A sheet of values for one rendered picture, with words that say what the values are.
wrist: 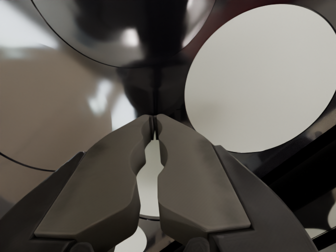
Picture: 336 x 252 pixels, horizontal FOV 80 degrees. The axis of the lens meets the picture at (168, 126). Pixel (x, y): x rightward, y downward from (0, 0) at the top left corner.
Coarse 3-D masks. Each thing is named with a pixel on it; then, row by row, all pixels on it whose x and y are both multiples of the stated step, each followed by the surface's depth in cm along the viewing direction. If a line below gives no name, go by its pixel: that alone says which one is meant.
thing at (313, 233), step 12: (324, 132) 18; (312, 144) 19; (324, 144) 19; (300, 156) 20; (276, 168) 21; (288, 168) 21; (264, 180) 21; (324, 192) 16; (312, 204) 16; (324, 204) 15; (300, 216) 16; (312, 216) 16; (324, 216) 15; (312, 228) 15; (324, 228) 15; (312, 240) 15; (324, 240) 15
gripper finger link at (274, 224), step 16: (224, 160) 8; (240, 176) 7; (256, 176) 7; (240, 192) 7; (256, 192) 7; (272, 192) 7; (256, 208) 6; (272, 208) 6; (288, 208) 6; (256, 224) 6; (272, 224) 6; (288, 224) 6; (208, 240) 6; (224, 240) 5; (240, 240) 5; (256, 240) 5; (272, 240) 5; (288, 240) 5; (304, 240) 5
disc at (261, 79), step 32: (224, 32) 12; (256, 32) 12; (288, 32) 12; (320, 32) 12; (192, 64) 12; (224, 64) 12; (256, 64) 12; (288, 64) 13; (320, 64) 13; (192, 96) 14; (224, 96) 14; (256, 96) 14; (288, 96) 14; (320, 96) 14; (224, 128) 15; (256, 128) 15; (288, 128) 15
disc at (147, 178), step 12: (156, 144) 15; (156, 156) 16; (144, 168) 17; (156, 168) 17; (144, 180) 17; (156, 180) 17; (144, 192) 18; (156, 192) 18; (144, 204) 19; (156, 204) 19
